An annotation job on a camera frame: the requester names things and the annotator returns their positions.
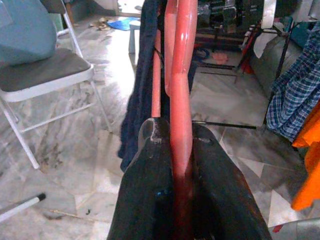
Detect grey green leather sofa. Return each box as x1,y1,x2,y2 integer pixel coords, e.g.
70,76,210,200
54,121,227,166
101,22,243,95
251,37,288,96

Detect black metal drying rack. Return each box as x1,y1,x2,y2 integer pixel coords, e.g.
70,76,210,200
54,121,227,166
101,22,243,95
192,0,303,130

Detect navy blue garment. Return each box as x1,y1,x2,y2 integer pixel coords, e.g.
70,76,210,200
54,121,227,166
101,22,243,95
117,0,198,173

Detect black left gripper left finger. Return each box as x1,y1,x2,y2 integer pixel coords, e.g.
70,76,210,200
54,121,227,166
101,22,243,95
106,117,175,240

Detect red white striped cloth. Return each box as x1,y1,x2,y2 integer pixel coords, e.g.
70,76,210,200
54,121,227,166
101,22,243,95
238,29,255,75

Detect blue plaid shirt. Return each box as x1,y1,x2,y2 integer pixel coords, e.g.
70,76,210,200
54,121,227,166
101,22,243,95
266,23,320,143

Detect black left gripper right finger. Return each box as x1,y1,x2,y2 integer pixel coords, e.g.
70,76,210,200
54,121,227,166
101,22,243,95
191,123,272,240

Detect blue coiled rope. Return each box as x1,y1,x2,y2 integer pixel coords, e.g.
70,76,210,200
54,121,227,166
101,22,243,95
197,47,213,63

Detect orange garment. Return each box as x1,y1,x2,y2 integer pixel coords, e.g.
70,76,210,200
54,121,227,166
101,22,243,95
291,99,320,212

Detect pale plastic child chair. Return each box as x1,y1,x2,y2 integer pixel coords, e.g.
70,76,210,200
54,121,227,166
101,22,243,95
128,19,142,55

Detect pink slipper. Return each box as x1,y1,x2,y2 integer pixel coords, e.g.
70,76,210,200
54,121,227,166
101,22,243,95
212,52,228,63

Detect pink plastic hanger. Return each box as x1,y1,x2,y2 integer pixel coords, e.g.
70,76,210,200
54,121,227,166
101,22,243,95
151,0,198,240

